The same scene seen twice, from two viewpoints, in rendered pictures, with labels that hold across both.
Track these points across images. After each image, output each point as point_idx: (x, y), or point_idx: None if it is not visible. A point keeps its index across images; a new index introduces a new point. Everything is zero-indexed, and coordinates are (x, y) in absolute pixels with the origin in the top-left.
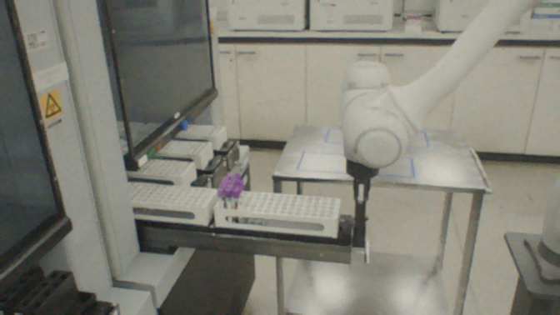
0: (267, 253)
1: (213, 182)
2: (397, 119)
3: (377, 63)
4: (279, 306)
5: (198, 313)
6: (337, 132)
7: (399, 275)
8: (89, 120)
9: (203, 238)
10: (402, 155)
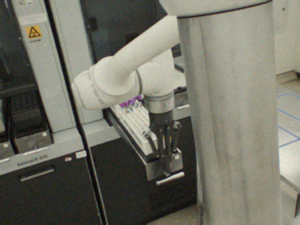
0: (127, 146)
1: None
2: (87, 80)
3: None
4: (196, 197)
5: (136, 168)
6: (286, 98)
7: None
8: (63, 43)
9: (114, 123)
10: (88, 104)
